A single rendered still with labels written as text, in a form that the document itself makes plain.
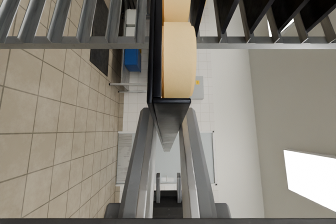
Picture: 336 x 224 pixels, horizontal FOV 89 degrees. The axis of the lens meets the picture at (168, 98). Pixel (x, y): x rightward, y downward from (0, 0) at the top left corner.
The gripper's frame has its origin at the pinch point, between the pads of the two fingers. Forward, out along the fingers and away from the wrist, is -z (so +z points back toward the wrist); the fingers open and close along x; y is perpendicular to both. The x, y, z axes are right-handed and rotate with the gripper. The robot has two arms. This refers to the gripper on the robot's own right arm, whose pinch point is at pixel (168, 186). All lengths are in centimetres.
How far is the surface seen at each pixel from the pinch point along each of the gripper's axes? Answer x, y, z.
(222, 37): 18.1, -22.8, -37.3
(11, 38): -51, -23, -37
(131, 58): -69, -306, -44
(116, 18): -17, -27, -44
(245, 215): 156, -257, 264
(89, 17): -27, -27, -44
